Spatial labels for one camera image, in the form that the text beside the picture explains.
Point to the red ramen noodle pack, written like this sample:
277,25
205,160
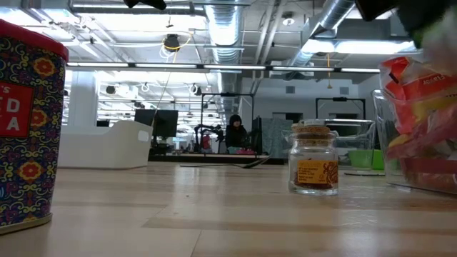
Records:
403,89
428,171

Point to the background black robot arm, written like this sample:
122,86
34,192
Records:
209,137

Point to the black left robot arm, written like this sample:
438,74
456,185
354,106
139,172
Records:
146,3

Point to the round ceiling fixture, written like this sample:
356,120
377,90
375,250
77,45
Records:
287,19

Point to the clear plastic bin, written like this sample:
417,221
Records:
357,123
380,142

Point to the green plastic bowl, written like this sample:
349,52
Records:
360,158

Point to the silver metal spoon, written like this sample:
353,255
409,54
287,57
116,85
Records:
364,173

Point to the grey fabric partition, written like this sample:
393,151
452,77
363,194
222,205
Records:
276,135

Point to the person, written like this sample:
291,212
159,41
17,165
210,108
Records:
235,135

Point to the dark metal spoon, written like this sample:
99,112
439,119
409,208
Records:
257,163

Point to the black hanging ceiling device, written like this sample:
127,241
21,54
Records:
171,42

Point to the long ceiling light bar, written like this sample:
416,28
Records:
164,65

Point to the black computer monitor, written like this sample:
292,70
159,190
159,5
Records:
144,118
166,123

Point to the white plastic bin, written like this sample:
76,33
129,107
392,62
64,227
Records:
107,150

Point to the red lid patterned spice tin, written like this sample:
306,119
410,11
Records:
32,160

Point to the silver spiral ceiling duct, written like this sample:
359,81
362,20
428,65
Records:
332,14
225,32

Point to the black background frame stand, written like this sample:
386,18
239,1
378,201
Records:
228,94
339,98

